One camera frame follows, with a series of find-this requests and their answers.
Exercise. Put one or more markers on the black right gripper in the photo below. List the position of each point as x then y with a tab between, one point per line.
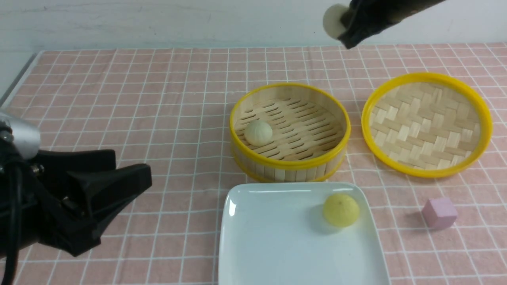
364	17

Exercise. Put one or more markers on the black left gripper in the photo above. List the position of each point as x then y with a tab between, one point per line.
64	200

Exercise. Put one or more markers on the white steamed bun back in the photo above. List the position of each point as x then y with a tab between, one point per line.
332	20

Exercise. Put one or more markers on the white steamed bun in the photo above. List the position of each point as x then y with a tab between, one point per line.
332	20
258	133

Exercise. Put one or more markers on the yellow steamed bun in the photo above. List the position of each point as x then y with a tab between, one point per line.
340	210

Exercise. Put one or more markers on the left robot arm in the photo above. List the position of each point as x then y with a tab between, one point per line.
20	136

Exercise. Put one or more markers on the white square plate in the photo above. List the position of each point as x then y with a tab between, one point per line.
275	234

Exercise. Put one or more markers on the pink checkered tablecloth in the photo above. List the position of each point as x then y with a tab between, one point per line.
170	108

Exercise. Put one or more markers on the bamboo steamer lid yellow rim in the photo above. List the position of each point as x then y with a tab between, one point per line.
426	124

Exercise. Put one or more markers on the bamboo steamer basket yellow rim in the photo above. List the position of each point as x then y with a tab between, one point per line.
311	130

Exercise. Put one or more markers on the pink cube block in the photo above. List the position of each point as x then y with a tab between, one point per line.
439	213

